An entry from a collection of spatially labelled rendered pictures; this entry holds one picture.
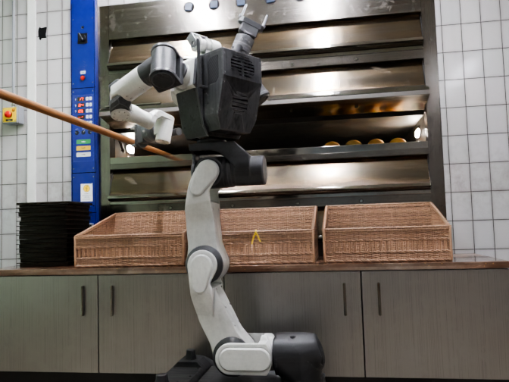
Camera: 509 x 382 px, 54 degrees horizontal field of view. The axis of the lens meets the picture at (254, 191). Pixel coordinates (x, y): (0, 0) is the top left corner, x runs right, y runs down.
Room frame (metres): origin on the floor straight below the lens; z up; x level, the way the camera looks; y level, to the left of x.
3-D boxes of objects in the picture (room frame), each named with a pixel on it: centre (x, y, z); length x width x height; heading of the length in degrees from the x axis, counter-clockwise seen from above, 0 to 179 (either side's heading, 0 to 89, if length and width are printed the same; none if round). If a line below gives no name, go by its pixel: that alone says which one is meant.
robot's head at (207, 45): (1.97, 0.17, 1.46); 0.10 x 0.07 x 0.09; 136
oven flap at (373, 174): (2.81, -0.05, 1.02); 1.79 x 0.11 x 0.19; 81
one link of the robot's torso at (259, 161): (1.94, 0.10, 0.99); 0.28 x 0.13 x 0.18; 80
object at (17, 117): (3.00, 1.44, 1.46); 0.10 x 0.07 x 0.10; 81
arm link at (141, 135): (2.26, 0.48, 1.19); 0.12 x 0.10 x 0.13; 45
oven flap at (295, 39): (2.81, -0.05, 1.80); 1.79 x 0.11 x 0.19; 81
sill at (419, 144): (2.83, -0.05, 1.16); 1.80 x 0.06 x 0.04; 81
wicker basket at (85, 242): (2.64, 0.57, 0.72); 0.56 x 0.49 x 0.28; 81
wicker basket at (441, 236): (2.45, -0.61, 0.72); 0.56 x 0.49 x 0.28; 80
